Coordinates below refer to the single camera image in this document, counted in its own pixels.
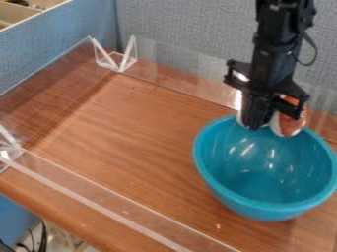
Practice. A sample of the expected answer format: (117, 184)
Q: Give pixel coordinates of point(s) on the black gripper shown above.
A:
(262, 99)

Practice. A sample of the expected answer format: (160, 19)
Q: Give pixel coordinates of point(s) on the white and brown mushroom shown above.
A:
(283, 125)

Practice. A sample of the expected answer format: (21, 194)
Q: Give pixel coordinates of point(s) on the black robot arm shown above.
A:
(266, 78)

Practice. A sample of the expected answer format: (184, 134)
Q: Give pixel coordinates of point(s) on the blue plastic bowl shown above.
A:
(267, 178)

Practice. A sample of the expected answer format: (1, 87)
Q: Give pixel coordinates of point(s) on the clear acrylic back barrier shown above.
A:
(195, 74)

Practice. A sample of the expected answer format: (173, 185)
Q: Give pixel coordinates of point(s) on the clear acrylic barrier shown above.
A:
(172, 234)
(195, 74)

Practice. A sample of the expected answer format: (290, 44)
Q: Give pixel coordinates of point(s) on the clear acrylic front barrier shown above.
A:
(172, 234)

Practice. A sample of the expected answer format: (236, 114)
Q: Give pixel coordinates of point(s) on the wooden shelf box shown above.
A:
(17, 11)

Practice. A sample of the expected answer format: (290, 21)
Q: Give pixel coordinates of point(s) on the clear acrylic corner bracket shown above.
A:
(113, 60)

